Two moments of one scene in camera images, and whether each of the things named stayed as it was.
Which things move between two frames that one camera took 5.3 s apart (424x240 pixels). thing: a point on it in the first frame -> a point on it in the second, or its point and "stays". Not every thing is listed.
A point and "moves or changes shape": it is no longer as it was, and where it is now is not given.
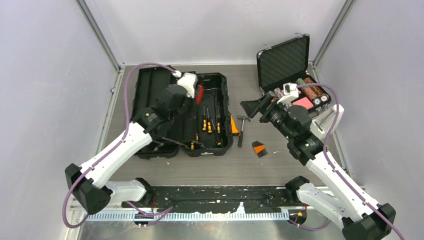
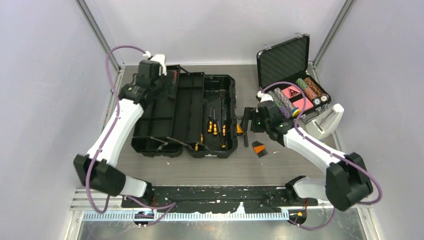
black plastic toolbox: (199, 125) moves or changes shape
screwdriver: (218, 123) moves or changes shape
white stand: (320, 124) stays
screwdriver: (209, 123) moves or changes shape
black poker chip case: (287, 62) stays
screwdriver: (218, 141) moves or changes shape
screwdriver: (204, 120) moves or changes shape
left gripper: (189, 99) -> (168, 91)
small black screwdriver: (241, 135) -> (246, 139)
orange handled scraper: (260, 148) stays
